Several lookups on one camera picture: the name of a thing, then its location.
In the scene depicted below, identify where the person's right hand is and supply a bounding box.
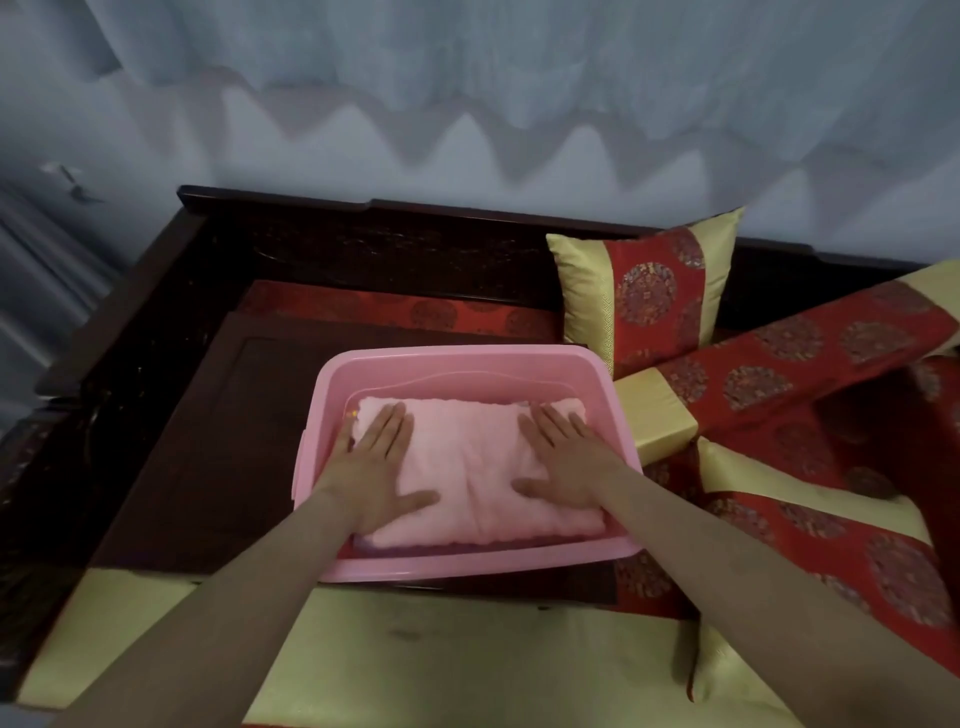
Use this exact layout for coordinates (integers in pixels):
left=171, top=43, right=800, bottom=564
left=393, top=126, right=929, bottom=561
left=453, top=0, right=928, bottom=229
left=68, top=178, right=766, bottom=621
left=513, top=402, right=628, bottom=524

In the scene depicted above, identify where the person's left hand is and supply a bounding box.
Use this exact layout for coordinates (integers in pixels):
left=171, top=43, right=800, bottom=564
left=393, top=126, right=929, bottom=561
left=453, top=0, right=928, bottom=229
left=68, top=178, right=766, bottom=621
left=312, top=401, right=442, bottom=537

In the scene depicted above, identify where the pink towel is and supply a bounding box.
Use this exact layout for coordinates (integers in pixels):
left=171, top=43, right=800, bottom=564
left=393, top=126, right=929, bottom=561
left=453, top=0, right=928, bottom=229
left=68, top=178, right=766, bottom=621
left=351, top=396, right=607, bottom=549

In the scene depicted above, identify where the person's left forearm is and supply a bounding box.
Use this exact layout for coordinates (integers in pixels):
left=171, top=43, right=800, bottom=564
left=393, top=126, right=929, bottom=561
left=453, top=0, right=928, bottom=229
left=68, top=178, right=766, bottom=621
left=45, top=487, right=363, bottom=728

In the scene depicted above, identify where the person's right forearm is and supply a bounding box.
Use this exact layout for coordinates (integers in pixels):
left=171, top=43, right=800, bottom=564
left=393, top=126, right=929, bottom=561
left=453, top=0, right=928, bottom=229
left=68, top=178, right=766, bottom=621
left=598, top=468, right=960, bottom=728

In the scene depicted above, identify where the pink plastic basin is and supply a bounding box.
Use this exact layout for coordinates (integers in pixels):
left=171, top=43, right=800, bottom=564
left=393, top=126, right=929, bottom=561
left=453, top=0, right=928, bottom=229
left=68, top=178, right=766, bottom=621
left=291, top=345, right=646, bottom=585

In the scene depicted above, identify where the small dark wooden table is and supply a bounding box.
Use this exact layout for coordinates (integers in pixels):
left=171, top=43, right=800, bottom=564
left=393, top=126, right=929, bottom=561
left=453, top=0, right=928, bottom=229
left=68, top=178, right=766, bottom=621
left=88, top=310, right=625, bottom=610

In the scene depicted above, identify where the square red gold pillow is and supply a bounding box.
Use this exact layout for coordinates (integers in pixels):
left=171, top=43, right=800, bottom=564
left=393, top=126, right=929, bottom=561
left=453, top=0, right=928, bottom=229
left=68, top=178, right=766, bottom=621
left=545, top=207, right=746, bottom=381

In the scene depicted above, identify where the red gold seat mat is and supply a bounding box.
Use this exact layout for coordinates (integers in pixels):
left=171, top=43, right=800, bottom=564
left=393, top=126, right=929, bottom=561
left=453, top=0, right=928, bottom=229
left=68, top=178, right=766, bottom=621
left=15, top=279, right=798, bottom=728

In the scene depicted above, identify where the dark carved wooden sofa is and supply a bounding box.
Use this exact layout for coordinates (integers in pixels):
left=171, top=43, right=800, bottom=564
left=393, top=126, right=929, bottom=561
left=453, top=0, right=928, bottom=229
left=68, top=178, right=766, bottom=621
left=0, top=184, right=931, bottom=702

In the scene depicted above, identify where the long red gold bolster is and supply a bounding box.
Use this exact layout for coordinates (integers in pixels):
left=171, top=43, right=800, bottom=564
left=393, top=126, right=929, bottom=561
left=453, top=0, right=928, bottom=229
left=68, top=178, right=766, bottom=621
left=612, top=259, right=960, bottom=468

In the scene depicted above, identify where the large red gold cushion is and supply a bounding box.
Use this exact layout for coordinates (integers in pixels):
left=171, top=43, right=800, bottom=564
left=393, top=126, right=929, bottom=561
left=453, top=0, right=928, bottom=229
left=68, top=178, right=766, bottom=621
left=688, top=438, right=960, bottom=705

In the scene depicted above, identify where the pale blue curtain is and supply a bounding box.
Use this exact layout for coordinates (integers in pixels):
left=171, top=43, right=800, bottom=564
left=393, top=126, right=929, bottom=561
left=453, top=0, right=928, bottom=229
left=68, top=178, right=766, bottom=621
left=0, top=0, right=960, bottom=265

